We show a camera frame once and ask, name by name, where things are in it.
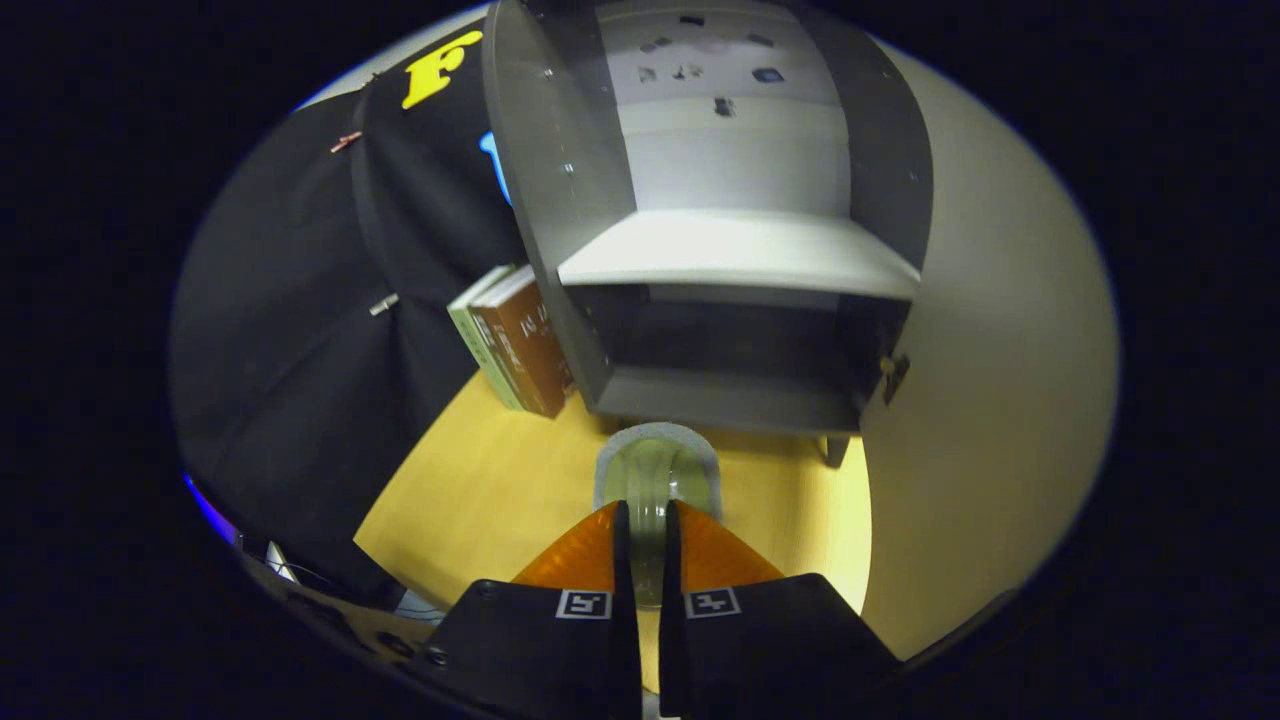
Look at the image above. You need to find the black backdrop cloth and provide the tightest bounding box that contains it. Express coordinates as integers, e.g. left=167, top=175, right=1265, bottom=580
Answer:
left=170, top=25, right=531, bottom=601

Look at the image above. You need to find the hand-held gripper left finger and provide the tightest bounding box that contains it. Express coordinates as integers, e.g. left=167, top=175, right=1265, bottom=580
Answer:
left=420, top=500, right=641, bottom=720

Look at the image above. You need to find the dark grey cabinet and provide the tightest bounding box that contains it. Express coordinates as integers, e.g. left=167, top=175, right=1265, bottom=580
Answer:
left=482, top=0, right=936, bottom=466

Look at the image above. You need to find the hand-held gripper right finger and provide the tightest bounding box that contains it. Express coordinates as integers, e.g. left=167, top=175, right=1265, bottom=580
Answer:
left=658, top=500, right=906, bottom=720

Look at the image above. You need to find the translucent cup with grey rim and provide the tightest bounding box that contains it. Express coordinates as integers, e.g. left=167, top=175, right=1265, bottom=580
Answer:
left=593, top=422, right=723, bottom=611

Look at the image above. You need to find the brown book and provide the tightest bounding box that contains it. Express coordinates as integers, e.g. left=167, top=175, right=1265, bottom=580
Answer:
left=470, top=268, right=579, bottom=419

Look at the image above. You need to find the grey cabinet inner shelf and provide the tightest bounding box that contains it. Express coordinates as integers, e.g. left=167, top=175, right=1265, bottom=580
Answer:
left=557, top=208, right=923, bottom=301

